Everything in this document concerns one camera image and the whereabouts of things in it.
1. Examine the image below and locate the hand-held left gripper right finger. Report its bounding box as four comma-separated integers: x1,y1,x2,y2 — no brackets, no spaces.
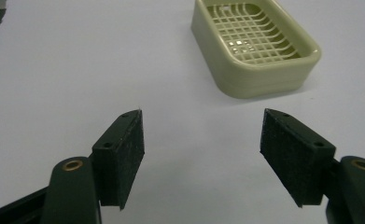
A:
260,107,365,224

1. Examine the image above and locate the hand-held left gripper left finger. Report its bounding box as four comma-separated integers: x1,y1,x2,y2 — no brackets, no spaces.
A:
39,108,146,224

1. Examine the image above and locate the pale green soap dish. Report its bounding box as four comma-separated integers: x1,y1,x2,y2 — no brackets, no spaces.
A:
190,0,322,100

